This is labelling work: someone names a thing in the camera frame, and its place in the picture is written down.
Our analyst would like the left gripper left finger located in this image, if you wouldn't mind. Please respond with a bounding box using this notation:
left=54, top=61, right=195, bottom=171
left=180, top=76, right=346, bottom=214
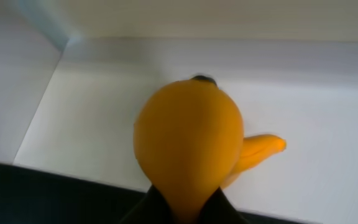
left=118, top=185, right=180, bottom=224

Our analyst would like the yellow rubber duck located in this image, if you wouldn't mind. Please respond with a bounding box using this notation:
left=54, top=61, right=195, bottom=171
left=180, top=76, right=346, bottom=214
left=133, top=75, right=287, bottom=224

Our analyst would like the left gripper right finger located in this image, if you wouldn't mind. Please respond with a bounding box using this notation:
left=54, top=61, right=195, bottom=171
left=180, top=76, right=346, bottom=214
left=197, top=186, right=251, bottom=224

